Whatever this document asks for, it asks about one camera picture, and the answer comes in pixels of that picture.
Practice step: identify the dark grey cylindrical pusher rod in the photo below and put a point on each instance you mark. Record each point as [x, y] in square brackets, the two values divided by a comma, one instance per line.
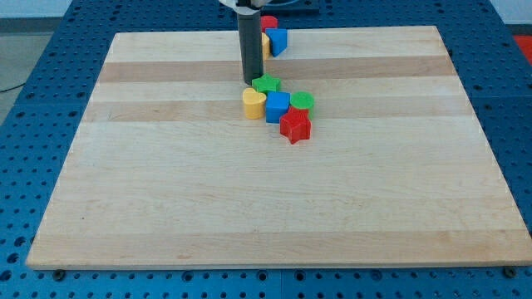
[250, 40]

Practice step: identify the green star block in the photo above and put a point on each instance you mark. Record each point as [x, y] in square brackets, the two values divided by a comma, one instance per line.
[266, 83]

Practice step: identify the yellow heart block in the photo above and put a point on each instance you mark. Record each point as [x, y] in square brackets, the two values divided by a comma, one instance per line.
[254, 103]

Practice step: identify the red star block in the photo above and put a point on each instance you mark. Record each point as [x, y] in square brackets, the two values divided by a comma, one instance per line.
[295, 125]

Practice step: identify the red cylinder block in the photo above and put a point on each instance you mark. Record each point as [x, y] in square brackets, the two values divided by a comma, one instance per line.
[268, 22]

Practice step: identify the yellow block behind rod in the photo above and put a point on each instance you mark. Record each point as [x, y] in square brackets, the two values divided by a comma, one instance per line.
[265, 46]

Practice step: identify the blue triangular prism block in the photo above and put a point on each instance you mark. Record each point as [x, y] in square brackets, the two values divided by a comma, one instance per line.
[278, 40]

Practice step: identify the blue cube block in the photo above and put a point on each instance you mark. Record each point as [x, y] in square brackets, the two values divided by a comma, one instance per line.
[277, 105]

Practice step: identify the green cylinder block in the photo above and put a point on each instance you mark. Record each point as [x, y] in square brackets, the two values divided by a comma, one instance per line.
[304, 101]

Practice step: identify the light wooden board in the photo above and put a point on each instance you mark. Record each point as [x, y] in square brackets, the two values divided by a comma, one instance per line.
[166, 172]

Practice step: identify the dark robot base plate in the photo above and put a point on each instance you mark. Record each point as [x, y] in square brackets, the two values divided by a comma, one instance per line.
[282, 6]

